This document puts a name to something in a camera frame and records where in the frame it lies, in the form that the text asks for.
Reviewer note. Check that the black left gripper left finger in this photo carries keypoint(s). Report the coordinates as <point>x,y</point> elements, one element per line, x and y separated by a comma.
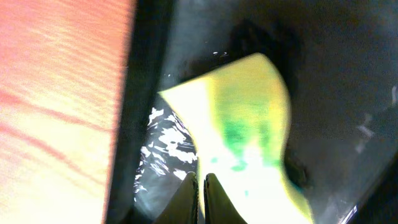
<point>183,206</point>

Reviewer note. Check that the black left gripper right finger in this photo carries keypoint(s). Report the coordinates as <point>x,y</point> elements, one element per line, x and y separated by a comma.
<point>218,207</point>

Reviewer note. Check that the yellow green-stained sponge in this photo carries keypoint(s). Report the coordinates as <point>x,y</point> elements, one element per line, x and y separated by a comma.
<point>239,118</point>

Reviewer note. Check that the black rectangular tray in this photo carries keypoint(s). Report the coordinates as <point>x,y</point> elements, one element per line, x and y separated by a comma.
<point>339,61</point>

